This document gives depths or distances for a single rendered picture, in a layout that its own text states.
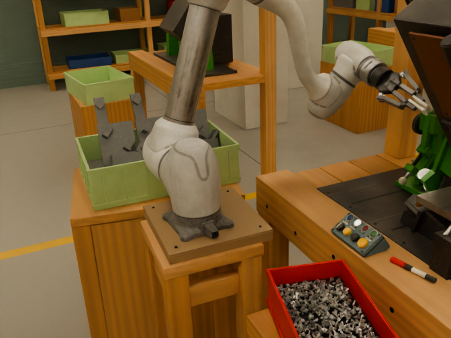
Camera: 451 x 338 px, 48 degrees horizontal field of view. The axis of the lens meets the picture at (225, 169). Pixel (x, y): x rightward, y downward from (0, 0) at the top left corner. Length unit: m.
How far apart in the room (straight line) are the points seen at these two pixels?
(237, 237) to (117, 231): 0.62
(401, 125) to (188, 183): 0.99
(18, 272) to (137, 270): 1.29
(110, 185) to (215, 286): 0.62
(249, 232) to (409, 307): 0.52
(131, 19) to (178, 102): 6.07
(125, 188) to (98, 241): 0.23
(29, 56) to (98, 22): 1.19
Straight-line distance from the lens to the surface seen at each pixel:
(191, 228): 1.55
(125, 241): 2.02
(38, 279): 3.15
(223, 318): 2.00
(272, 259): 2.00
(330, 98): 1.79
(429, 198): 1.28
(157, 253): 1.56
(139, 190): 2.00
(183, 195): 1.51
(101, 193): 1.98
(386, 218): 1.66
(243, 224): 1.60
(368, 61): 1.77
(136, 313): 2.22
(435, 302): 1.33
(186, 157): 1.47
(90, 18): 7.54
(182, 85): 1.64
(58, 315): 2.83
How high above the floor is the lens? 1.68
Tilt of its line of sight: 23 degrees down
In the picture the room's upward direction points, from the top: 2 degrees counter-clockwise
